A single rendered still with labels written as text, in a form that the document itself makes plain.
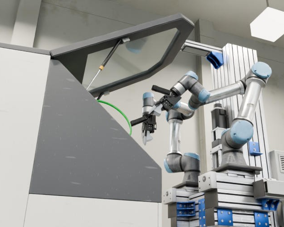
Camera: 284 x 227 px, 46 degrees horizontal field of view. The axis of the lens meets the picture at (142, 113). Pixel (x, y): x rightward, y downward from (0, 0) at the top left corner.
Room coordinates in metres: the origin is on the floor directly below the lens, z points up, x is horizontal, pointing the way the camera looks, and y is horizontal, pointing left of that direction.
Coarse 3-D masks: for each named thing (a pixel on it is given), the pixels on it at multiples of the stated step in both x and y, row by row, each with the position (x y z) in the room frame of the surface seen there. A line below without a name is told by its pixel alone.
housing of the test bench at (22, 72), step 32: (0, 64) 1.36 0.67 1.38; (32, 64) 1.39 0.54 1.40; (0, 96) 1.37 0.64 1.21; (32, 96) 1.40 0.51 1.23; (0, 128) 1.37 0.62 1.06; (32, 128) 1.40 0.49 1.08; (0, 160) 1.38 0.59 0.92; (32, 160) 1.41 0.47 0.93; (0, 192) 1.38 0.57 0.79; (0, 224) 1.39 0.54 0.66
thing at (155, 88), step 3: (153, 87) 1.70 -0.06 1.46; (156, 87) 1.70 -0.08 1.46; (159, 87) 1.71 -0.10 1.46; (153, 90) 1.73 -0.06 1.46; (156, 90) 1.71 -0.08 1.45; (159, 90) 1.71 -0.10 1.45; (162, 90) 1.71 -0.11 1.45; (165, 90) 1.71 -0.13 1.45; (168, 90) 1.71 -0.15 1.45; (162, 93) 1.75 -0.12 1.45; (165, 93) 1.72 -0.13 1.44; (168, 93) 1.71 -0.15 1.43
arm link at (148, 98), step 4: (148, 92) 1.98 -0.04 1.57; (144, 96) 1.99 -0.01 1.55; (148, 96) 1.98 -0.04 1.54; (152, 96) 1.99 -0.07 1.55; (144, 100) 1.99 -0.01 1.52; (148, 100) 1.98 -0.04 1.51; (152, 100) 2.00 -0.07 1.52; (144, 104) 1.99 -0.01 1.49; (148, 104) 1.98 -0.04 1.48; (152, 104) 2.00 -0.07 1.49
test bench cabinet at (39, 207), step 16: (32, 208) 1.42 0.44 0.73; (48, 208) 1.43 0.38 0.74; (64, 208) 1.45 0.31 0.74; (80, 208) 1.46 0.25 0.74; (96, 208) 1.48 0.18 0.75; (112, 208) 1.50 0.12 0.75; (128, 208) 1.51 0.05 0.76; (144, 208) 1.53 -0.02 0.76; (160, 208) 1.55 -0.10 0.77; (32, 224) 1.42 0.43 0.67; (48, 224) 1.43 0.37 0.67; (64, 224) 1.45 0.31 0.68; (80, 224) 1.47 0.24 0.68; (96, 224) 1.48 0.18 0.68; (112, 224) 1.50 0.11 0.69; (128, 224) 1.52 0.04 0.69; (144, 224) 1.53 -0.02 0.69; (160, 224) 1.55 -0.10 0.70
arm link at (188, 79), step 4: (188, 72) 1.69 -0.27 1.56; (192, 72) 1.68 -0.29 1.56; (184, 76) 1.69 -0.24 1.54; (188, 76) 1.68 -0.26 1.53; (192, 76) 1.68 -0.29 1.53; (196, 76) 1.69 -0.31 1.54; (180, 80) 1.70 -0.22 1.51; (184, 80) 1.69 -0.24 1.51; (188, 80) 1.69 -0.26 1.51; (192, 80) 1.69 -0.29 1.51; (196, 80) 1.70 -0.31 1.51; (184, 84) 1.69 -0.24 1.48; (188, 84) 1.69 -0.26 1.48; (192, 84) 1.69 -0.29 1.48; (188, 88) 1.71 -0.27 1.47
